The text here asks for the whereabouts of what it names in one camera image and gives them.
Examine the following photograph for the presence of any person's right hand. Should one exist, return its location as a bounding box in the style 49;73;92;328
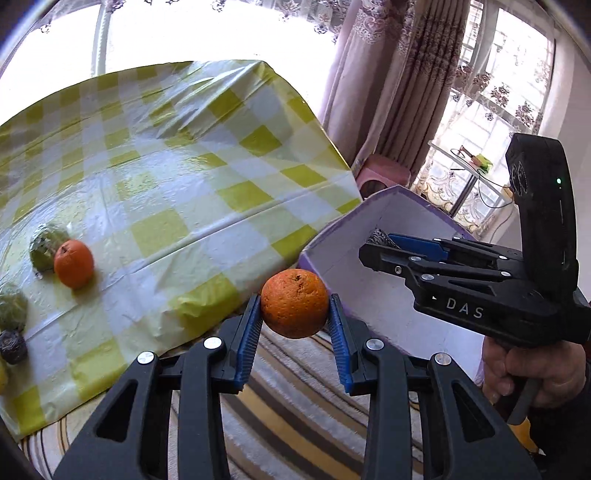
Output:
482;337;587;408

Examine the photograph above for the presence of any white metal side table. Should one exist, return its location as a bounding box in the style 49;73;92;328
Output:
428;140;512;218

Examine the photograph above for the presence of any green wrapped fruit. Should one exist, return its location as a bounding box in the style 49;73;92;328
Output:
0;282;28;333
29;223;69;273

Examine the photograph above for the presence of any dark wrinkled passion fruit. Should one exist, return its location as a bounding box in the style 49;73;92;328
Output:
0;330;28;365

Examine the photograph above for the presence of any yellow white checkered tablecloth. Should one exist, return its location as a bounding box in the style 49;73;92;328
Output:
1;61;361;438

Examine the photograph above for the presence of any pink plastic stool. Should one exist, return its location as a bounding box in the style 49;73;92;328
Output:
356;154;411;198

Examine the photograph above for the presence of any purple cardboard box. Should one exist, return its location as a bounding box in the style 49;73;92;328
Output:
298;185;483;380

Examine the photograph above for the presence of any orange fruit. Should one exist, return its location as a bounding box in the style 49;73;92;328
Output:
260;268;329;339

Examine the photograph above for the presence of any small orange with stem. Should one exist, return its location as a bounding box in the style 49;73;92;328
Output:
54;239;94;290

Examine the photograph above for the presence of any pink floral curtain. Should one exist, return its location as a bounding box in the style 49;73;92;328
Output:
320;0;470;175

